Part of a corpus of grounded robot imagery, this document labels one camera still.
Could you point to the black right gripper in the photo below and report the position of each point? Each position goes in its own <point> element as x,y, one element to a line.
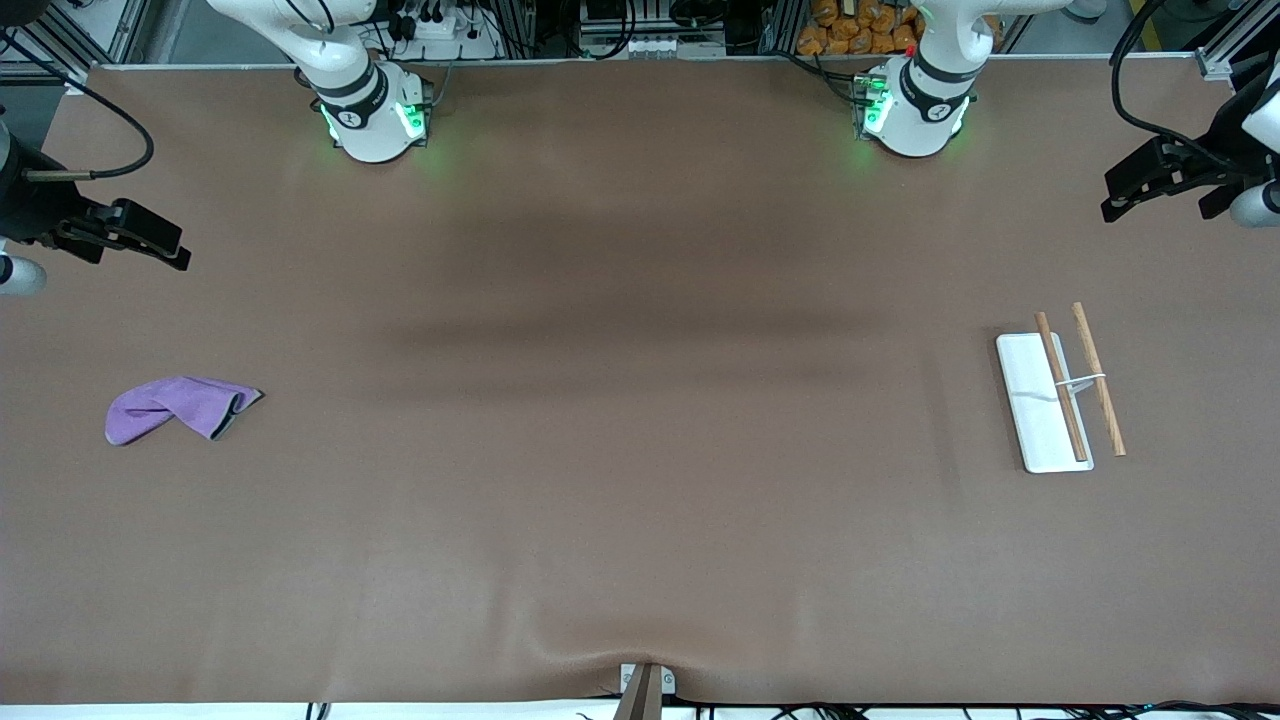
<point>27,207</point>

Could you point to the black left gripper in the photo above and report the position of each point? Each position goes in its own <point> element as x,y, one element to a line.
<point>1221,137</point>

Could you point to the purple and grey towel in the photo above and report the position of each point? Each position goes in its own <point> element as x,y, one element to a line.
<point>165,405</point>

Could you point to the white rack with wooden bars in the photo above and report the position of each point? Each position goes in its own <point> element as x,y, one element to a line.
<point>1040,410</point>

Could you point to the light green shoe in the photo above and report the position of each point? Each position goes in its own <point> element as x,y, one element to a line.
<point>1085,8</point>

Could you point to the orange snack bags pile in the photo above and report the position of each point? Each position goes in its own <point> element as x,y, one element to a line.
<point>860,28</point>

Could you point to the white power strip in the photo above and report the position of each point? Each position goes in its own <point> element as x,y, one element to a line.
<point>440,30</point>

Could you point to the black and white electronics box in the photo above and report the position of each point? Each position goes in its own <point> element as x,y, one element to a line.
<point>650,30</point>

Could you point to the brown table mat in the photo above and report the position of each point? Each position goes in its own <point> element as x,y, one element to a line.
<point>640,480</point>

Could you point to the aluminium frame profile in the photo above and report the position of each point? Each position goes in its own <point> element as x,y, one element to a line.
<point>70,35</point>
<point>1235,50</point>

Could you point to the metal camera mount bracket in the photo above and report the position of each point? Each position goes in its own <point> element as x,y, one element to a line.
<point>646,690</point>

